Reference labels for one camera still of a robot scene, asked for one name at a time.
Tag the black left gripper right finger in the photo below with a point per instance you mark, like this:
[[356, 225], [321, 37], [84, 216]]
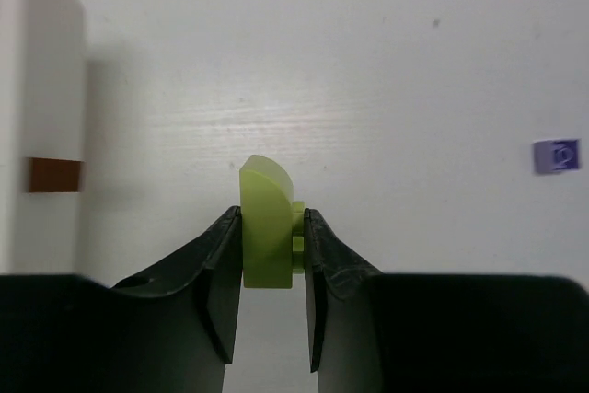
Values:
[[372, 331]]

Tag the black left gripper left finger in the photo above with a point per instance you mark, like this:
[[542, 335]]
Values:
[[168, 328]]

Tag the yellow-green lego wedge brick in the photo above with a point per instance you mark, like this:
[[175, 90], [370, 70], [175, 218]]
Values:
[[272, 225]]

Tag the purple upside-down lego brick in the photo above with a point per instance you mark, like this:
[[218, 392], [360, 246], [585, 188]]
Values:
[[556, 156]]

